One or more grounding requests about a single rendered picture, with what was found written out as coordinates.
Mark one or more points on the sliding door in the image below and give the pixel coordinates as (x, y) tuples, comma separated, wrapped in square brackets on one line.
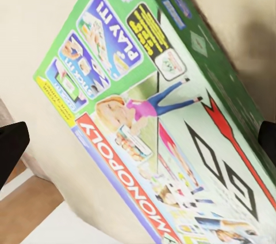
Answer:
[(18, 169), (24, 209)]

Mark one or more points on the bed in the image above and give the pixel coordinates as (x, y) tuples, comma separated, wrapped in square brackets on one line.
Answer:
[(244, 30)]

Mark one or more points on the board game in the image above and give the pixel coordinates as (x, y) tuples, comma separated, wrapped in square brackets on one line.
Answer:
[(153, 100)]

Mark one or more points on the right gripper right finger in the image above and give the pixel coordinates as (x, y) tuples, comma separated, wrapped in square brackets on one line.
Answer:
[(267, 139)]

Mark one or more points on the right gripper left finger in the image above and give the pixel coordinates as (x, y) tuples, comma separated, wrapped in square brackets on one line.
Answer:
[(14, 139)]

